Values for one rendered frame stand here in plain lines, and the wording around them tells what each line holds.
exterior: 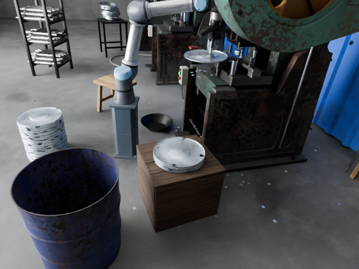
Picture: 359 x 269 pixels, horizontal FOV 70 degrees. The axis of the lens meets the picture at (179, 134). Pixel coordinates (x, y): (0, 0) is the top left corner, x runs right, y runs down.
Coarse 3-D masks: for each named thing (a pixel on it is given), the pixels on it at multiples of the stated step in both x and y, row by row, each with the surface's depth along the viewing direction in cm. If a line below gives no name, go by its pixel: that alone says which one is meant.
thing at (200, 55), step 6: (192, 54) 171; (198, 54) 170; (204, 54) 170; (210, 54) 170; (216, 54) 172; (222, 54) 173; (192, 60) 160; (198, 60) 161; (204, 60) 161; (210, 60) 161; (216, 60) 161; (222, 60) 160
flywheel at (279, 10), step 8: (288, 0) 126; (296, 0) 127; (304, 0) 128; (312, 0) 129; (320, 0) 130; (328, 0) 131; (272, 8) 126; (280, 8) 127; (288, 8) 128; (296, 8) 129; (304, 8) 130; (320, 8) 132; (288, 16) 130; (296, 16) 131; (304, 16) 132
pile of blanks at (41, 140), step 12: (60, 120) 184; (24, 132) 173; (36, 132) 172; (48, 132) 176; (60, 132) 185; (24, 144) 184; (36, 144) 177; (48, 144) 180; (60, 144) 187; (36, 156) 183
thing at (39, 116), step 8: (24, 112) 185; (32, 112) 186; (40, 112) 186; (48, 112) 187; (56, 112) 188; (16, 120) 174; (24, 120) 176; (32, 120) 176; (40, 120) 177; (48, 120) 178; (56, 120) 178
